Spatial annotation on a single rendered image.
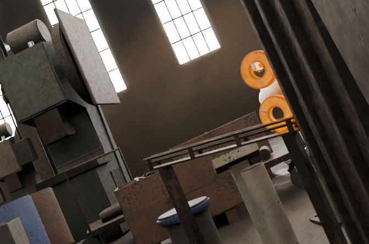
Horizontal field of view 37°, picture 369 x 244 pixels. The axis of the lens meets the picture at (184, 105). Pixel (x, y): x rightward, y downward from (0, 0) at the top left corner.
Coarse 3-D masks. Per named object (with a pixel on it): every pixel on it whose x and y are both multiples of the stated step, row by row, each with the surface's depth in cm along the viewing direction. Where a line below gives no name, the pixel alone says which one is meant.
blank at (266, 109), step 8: (272, 96) 219; (280, 96) 218; (264, 104) 222; (272, 104) 220; (280, 104) 218; (264, 112) 223; (288, 112) 216; (264, 120) 223; (272, 120) 222; (280, 128) 220
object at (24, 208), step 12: (12, 204) 446; (24, 204) 455; (0, 216) 440; (12, 216) 443; (24, 216) 450; (36, 216) 464; (24, 228) 446; (36, 228) 456; (36, 240) 451; (48, 240) 467
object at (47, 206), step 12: (36, 192) 503; (48, 192) 514; (36, 204) 499; (48, 204) 507; (48, 216) 502; (60, 216) 514; (48, 228) 498; (60, 228) 508; (60, 240) 502; (72, 240) 519
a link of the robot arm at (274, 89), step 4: (276, 80) 248; (272, 84) 248; (276, 84) 248; (264, 88) 252; (268, 88) 250; (272, 88) 249; (276, 88) 248; (280, 88) 248; (260, 92) 255; (264, 92) 252; (268, 92) 250; (272, 92) 249; (276, 92) 249; (280, 92) 249; (260, 96) 254; (264, 96) 252; (268, 96) 251; (260, 100) 255
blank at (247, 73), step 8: (248, 56) 222; (256, 56) 220; (264, 56) 218; (248, 64) 222; (264, 64) 218; (248, 72) 223; (272, 72) 217; (248, 80) 223; (256, 80) 221; (264, 80) 219; (272, 80) 218; (256, 88) 222
